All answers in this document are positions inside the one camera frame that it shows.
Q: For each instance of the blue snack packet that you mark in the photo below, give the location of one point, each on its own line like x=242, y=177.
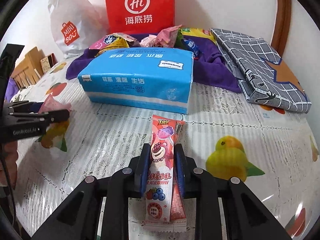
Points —
x=191, y=46

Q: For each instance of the grey checked star cloth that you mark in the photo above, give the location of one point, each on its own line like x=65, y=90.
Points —
x=250, y=62

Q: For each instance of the pink triangular snack packet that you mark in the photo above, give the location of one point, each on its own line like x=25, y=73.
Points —
x=96, y=45

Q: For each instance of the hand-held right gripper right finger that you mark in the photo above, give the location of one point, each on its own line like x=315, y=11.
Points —
x=180, y=170

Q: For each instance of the pink lollipop packet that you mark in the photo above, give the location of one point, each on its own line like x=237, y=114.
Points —
x=160, y=150

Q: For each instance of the white plastic shopping bag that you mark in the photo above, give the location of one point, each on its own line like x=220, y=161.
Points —
x=75, y=12

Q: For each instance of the brown patterned box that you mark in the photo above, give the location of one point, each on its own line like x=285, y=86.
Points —
x=47, y=63

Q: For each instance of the brown wooden door frame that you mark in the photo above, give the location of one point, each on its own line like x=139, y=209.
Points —
x=281, y=30

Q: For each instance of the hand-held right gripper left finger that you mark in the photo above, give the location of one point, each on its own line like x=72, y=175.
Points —
x=142, y=170

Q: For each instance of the green snack packet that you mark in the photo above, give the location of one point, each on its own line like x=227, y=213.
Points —
x=180, y=38

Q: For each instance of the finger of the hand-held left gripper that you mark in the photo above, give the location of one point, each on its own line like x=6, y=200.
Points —
x=25, y=105
x=55, y=116

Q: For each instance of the purple towel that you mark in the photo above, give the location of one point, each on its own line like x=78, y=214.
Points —
x=212, y=67

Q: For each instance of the person's left forearm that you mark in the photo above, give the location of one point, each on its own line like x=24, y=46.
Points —
x=8, y=160

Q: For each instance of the yellow chip bag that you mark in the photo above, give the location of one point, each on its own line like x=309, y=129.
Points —
x=197, y=33

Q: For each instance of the yellow triangular snack packet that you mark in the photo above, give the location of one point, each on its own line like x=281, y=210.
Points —
x=120, y=45

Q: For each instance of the blue tissue pack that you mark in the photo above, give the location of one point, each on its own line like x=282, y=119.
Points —
x=137, y=80

